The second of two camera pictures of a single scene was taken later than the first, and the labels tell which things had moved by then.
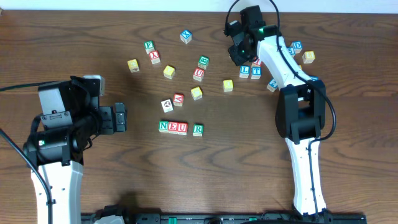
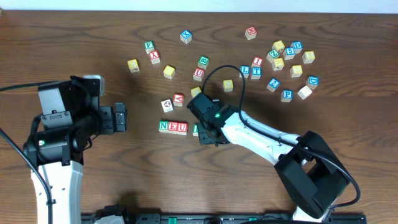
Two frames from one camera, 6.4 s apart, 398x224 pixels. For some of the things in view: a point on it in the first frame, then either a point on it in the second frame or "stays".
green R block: (198, 130) stays
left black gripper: (106, 120) stays
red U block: (182, 128) stays
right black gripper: (236, 40) → (206, 137)
